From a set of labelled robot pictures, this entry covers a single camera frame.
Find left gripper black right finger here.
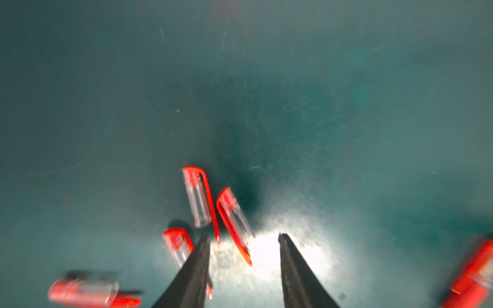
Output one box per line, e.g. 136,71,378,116
278,234,338,308

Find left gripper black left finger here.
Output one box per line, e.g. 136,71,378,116
152,236,211,308

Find red clear pen cap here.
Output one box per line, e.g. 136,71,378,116
162,228,213,300
216,187,255,267
182,166,221,244
48,280,141,307

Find green table mat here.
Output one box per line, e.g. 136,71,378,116
1,1,492,307

